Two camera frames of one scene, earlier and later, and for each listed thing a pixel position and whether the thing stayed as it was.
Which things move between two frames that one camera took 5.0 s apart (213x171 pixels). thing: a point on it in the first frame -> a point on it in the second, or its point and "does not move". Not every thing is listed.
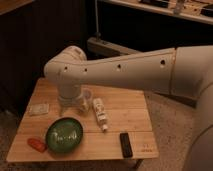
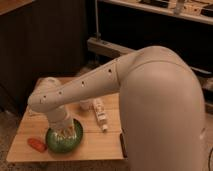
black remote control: [126, 145] does not move
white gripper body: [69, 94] -> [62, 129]
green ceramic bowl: [64, 134] does not move
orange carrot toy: [40, 145] does not move
